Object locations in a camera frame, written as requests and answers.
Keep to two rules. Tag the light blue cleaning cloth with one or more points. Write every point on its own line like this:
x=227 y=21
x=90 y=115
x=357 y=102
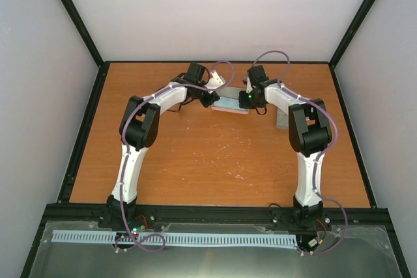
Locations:
x=227 y=103

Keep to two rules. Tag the light blue slotted cable duct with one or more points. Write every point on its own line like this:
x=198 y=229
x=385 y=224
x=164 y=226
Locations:
x=172 y=239

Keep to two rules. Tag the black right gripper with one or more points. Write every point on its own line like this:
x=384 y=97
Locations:
x=243 y=104

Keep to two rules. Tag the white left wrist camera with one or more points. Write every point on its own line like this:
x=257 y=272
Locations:
x=215 y=81

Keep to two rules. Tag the pink glasses case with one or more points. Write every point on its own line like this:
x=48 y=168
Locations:
x=230 y=92

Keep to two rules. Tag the grey green glasses case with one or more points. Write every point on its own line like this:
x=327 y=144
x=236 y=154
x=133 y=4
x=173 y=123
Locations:
x=282 y=120

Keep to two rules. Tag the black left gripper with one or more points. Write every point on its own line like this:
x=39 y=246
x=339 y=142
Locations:
x=212 y=97

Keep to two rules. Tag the black cage frame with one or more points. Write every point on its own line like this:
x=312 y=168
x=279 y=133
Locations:
x=103 y=67

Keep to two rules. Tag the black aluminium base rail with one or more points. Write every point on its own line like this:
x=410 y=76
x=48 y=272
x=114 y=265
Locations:
x=157 y=216

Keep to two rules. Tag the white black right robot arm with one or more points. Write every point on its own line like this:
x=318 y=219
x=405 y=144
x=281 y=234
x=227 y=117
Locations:
x=309 y=135

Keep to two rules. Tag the black round sunglasses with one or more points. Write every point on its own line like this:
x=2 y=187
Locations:
x=181 y=105

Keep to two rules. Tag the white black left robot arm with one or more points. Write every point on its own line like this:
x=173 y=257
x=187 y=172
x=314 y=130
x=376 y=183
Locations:
x=140 y=123

